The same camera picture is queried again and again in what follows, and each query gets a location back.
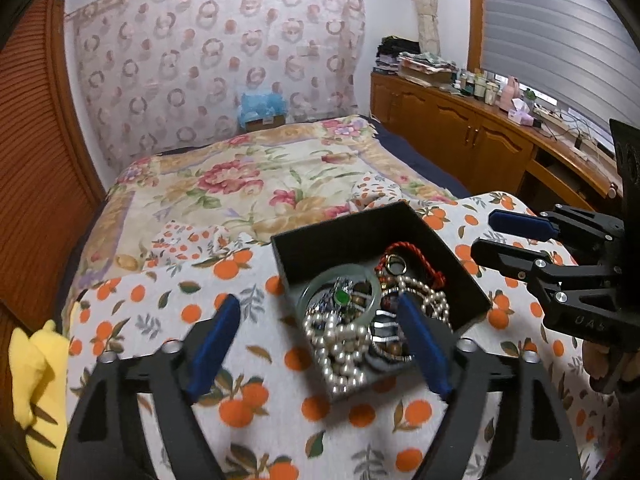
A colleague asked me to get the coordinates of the grey window blind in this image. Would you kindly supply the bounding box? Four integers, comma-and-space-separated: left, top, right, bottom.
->
482, 0, 639, 150

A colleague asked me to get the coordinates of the cosmetic bottles group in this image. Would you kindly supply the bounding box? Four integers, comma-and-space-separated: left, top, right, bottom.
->
457, 70, 522, 112

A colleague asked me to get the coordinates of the white pearl necklace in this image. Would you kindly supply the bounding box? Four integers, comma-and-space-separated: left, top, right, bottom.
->
301, 309, 374, 396

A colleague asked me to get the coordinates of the green jade pendant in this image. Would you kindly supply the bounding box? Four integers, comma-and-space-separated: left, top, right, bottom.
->
334, 289, 350, 307

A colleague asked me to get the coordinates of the pink circle pattern curtain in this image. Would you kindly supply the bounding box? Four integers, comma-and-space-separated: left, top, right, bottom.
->
68, 0, 366, 170

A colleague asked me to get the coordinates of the red cord bracelet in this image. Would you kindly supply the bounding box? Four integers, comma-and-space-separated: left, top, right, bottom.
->
374, 242, 447, 291

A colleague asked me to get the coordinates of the silver carved bangle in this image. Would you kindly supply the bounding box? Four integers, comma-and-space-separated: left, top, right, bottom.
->
366, 311, 413, 373

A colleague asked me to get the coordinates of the beige tied curtain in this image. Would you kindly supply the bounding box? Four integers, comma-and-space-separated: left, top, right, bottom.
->
414, 0, 440, 54

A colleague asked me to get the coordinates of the wooden sideboard cabinet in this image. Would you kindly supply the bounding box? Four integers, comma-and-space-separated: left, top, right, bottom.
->
370, 73, 622, 217

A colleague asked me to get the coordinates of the long pearl strand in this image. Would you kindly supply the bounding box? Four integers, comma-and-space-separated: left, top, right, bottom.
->
376, 273, 451, 327

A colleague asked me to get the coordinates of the wooden louvered wardrobe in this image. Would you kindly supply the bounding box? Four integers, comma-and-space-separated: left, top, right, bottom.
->
1, 0, 104, 344

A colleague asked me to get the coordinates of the person's right hand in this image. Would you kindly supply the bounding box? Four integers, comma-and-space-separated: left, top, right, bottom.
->
582, 341, 639, 382

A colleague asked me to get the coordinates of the pale jade bangle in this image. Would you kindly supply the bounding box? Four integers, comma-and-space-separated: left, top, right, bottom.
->
295, 263, 382, 327

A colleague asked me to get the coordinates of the pink tissue box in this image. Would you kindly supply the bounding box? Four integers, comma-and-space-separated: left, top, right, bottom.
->
508, 98, 534, 127

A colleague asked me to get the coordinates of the blue wrapped box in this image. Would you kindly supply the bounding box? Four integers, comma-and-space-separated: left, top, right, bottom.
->
238, 92, 288, 132

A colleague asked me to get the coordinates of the yellow plush toy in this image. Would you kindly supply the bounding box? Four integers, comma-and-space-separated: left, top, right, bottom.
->
9, 320, 70, 479

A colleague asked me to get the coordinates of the stack of folded clothes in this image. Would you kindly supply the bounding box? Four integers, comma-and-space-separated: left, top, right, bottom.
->
372, 36, 459, 87

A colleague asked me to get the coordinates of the black jewelry box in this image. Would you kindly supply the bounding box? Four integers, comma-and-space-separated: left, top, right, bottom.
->
271, 202, 490, 401

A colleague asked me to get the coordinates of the floral bedspread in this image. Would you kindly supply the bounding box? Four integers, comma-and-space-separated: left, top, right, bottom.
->
63, 115, 470, 304

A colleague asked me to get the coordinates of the orange print tablecloth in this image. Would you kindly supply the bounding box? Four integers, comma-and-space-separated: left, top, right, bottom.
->
66, 192, 618, 479

